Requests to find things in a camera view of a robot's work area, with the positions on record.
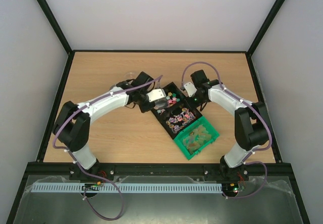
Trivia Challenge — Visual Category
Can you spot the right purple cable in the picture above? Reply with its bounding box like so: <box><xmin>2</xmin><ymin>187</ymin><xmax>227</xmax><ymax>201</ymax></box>
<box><xmin>181</xmin><ymin>62</ymin><xmax>273</xmax><ymax>200</ymax></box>

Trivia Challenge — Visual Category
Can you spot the metal scoop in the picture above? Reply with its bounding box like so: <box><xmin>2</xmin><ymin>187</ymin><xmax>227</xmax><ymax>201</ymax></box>
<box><xmin>153</xmin><ymin>97</ymin><xmax>169</xmax><ymax>110</ymax></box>

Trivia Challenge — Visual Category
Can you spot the light blue slotted duct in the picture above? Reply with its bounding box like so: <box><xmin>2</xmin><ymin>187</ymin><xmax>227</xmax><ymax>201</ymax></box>
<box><xmin>31</xmin><ymin>183</ymin><xmax>222</xmax><ymax>194</ymax></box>

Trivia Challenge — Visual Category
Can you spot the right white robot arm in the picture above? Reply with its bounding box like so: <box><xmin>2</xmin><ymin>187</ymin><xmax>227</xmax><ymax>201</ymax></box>
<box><xmin>181</xmin><ymin>70</ymin><xmax>273</xmax><ymax>180</ymax></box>

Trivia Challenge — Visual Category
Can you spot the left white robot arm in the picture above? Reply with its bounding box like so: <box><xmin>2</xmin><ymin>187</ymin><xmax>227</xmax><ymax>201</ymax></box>
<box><xmin>52</xmin><ymin>72</ymin><xmax>166</xmax><ymax>170</ymax></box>

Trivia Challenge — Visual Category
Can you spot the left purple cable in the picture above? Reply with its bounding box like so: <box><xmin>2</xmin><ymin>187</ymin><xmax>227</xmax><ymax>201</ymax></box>
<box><xmin>52</xmin><ymin>75</ymin><xmax>164</xmax><ymax>221</ymax></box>

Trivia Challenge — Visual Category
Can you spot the clear plastic jar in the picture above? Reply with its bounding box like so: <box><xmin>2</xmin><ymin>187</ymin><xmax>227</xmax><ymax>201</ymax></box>
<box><xmin>124</xmin><ymin>72</ymin><xmax>138</xmax><ymax>81</ymax></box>

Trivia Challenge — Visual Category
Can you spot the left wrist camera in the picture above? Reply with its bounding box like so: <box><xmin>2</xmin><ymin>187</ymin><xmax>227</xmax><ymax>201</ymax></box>
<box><xmin>147</xmin><ymin>88</ymin><xmax>166</xmax><ymax>102</ymax></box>

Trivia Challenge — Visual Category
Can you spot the purple cable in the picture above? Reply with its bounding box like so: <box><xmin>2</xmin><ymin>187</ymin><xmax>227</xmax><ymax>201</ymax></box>
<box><xmin>181</xmin><ymin>62</ymin><xmax>273</xmax><ymax>200</ymax></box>
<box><xmin>52</xmin><ymin>75</ymin><xmax>164</xmax><ymax>221</ymax></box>

